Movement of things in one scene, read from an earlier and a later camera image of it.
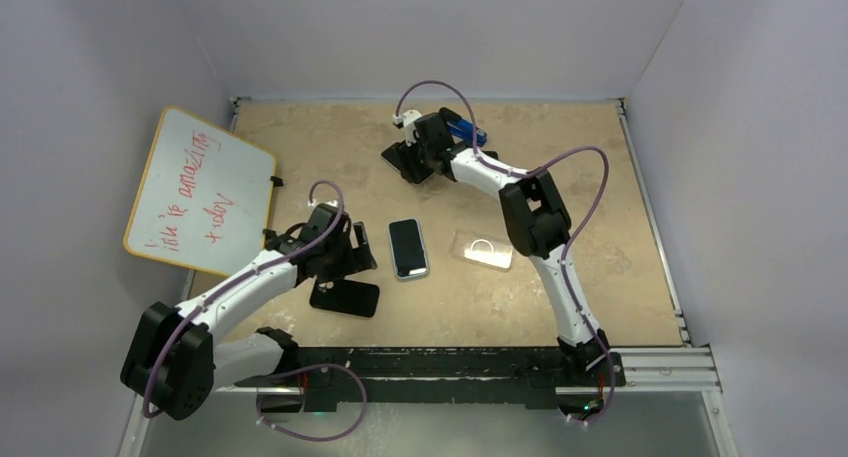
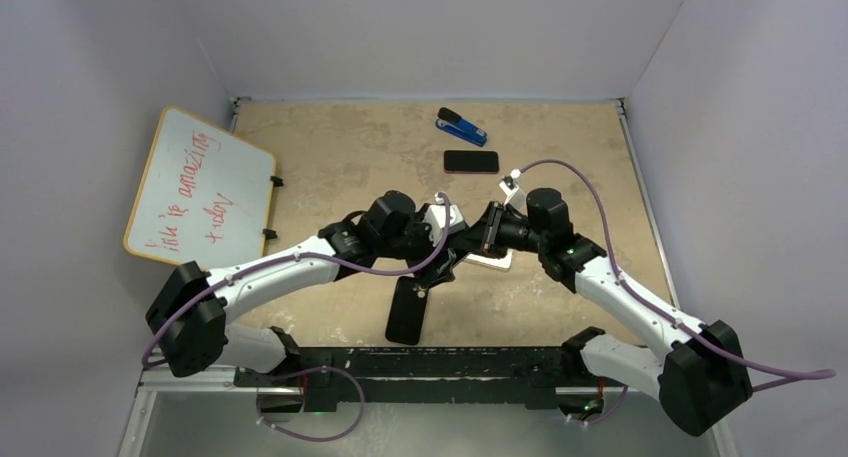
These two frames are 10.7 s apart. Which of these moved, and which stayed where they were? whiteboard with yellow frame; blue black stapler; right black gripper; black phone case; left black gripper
Moved: left black gripper; black phone case; right black gripper
Stayed: blue black stapler; whiteboard with yellow frame
